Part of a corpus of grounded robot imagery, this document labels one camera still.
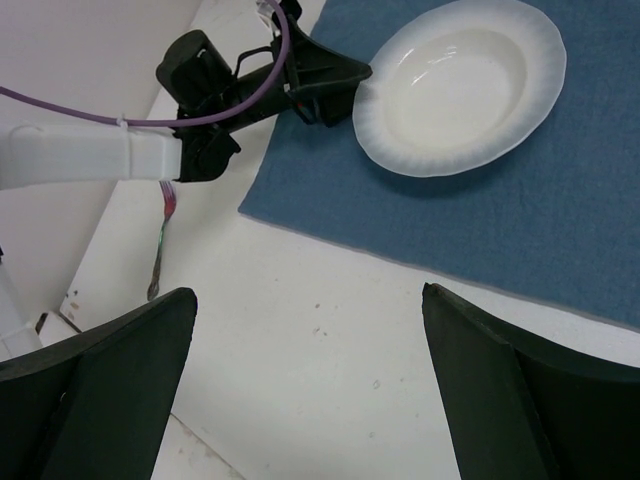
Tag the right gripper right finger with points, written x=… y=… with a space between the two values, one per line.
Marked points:
x=519 y=406

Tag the blue cloth napkin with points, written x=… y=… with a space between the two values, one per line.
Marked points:
x=556 y=219

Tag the white blue-rimmed plate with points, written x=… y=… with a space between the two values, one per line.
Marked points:
x=458 y=87

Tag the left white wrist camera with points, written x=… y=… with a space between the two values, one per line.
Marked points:
x=265 y=11

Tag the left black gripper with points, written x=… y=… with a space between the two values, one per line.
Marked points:
x=199 y=79

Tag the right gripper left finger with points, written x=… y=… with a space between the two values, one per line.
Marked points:
x=96 y=405

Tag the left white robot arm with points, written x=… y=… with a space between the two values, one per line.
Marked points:
x=96 y=148

